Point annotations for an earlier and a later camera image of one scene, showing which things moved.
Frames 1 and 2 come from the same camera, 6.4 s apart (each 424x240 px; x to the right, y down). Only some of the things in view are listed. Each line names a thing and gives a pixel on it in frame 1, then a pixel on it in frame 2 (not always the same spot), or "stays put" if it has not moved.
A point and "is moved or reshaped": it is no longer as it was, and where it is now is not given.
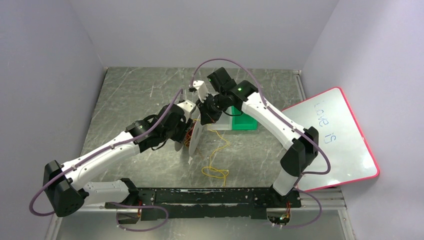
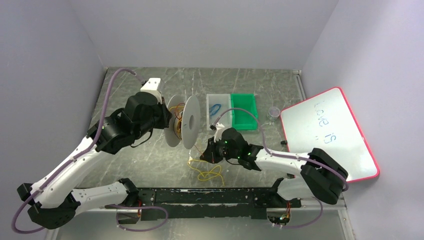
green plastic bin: (243, 122) stays put
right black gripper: (205, 113) to (211, 151)
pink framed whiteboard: (339, 133) stays put
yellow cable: (211, 155) is moved or reshaped
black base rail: (208, 204) stays put
